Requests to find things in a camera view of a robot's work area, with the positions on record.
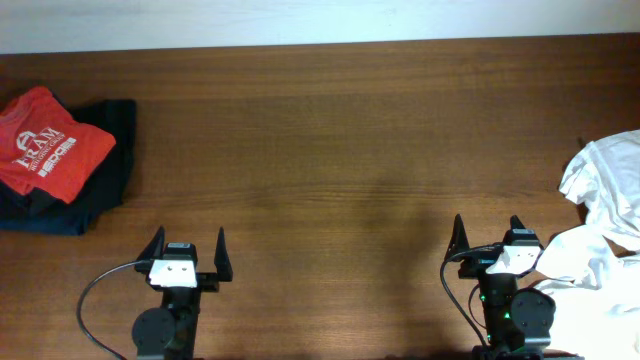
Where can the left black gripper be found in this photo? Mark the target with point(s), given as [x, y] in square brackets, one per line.
[211, 279]

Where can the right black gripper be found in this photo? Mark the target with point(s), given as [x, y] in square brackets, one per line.
[470, 271]

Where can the white t-shirt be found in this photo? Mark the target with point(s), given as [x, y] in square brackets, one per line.
[592, 271]

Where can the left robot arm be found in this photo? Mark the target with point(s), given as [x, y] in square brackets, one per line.
[169, 330]

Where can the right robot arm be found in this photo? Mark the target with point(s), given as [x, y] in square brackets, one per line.
[517, 321]

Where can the folded dark navy garment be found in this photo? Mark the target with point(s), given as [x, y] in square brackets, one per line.
[40, 213]

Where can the folded red printed t-shirt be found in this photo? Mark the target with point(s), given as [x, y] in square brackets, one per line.
[43, 147]

